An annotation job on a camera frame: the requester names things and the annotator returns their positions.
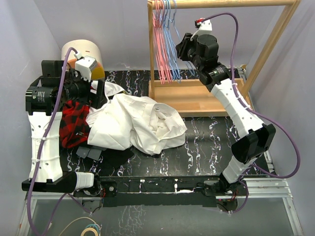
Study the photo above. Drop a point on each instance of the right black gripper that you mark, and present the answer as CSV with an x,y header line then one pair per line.
x,y
186,43

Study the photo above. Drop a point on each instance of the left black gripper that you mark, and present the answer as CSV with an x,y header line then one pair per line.
x,y
95,100

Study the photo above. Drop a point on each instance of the blue wire hanger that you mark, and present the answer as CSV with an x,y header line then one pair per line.
x,y
188,64

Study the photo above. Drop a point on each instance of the white shirt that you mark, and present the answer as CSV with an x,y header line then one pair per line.
x,y
127,120

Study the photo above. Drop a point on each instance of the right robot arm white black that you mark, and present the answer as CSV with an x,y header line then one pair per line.
x,y
255,136

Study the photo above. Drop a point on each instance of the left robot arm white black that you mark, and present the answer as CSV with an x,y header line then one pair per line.
x,y
45,99

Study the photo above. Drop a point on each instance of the red black plaid shirt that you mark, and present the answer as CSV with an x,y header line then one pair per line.
x,y
74,129

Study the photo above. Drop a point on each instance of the pink hangers bundle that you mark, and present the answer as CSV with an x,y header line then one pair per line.
x,y
161,53

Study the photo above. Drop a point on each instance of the blue hangers bundle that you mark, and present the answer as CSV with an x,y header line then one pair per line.
x,y
169,43

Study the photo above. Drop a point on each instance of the wooden clothes rack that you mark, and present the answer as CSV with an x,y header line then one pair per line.
x,y
189,97

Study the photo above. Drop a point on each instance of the black garment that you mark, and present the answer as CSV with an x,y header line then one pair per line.
x,y
112,160

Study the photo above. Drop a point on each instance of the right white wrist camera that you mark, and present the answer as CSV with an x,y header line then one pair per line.
x,y
203,27

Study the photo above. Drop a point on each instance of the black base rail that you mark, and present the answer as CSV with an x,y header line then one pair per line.
x,y
203,191

